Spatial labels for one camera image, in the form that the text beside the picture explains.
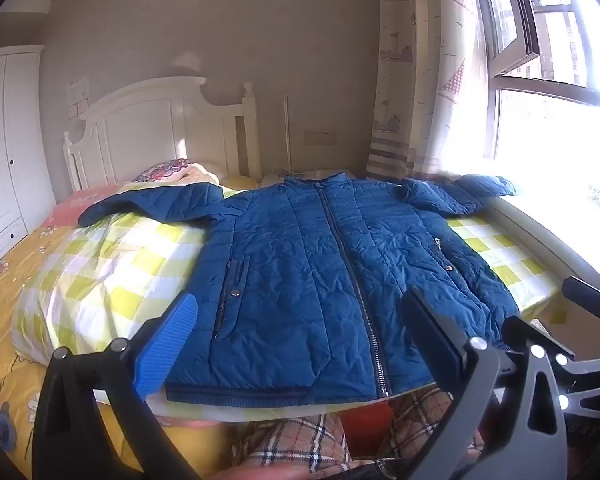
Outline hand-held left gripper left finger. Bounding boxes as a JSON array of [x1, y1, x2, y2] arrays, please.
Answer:
[[31, 292, 201, 480]]

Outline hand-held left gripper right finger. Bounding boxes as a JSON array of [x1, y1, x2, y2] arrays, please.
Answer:
[[401, 287, 568, 480]]

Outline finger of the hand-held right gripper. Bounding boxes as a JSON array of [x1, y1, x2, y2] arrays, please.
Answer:
[[561, 275, 600, 356], [501, 317, 600, 423]]

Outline blue quilted jacket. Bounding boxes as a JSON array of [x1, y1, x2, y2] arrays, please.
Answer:
[[77, 172, 523, 408]]

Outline white window sill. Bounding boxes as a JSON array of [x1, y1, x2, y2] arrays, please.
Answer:
[[485, 194, 600, 288]]

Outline yellow checked blanket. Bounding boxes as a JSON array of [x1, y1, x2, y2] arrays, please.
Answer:
[[11, 180, 571, 418]]

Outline plaid pants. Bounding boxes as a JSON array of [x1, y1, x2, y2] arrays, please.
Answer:
[[230, 387, 481, 480]]

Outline pink cloth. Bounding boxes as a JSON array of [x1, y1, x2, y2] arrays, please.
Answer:
[[45, 183, 131, 231]]

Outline yellow floral bedsheet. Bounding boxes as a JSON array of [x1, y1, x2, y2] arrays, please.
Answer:
[[0, 225, 241, 480]]

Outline purple floral pillow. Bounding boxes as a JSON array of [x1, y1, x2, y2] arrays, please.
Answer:
[[131, 158, 196, 183]]

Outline yellow pillow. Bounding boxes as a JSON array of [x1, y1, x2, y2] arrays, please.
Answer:
[[224, 175, 257, 194]]

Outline white wooden headboard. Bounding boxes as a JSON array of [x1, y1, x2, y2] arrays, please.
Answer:
[[62, 76, 261, 193]]

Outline white pole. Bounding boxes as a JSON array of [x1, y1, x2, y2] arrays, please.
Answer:
[[281, 94, 293, 173]]

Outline white wardrobe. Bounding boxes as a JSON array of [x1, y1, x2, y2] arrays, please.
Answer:
[[0, 45, 58, 273]]

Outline dark framed window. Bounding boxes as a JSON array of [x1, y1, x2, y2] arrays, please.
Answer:
[[472, 0, 600, 241]]

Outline patterned curtain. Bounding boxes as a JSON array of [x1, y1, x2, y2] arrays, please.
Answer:
[[367, 0, 496, 181]]

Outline wall paper notice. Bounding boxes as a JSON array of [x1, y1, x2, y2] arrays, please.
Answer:
[[66, 75, 91, 121]]

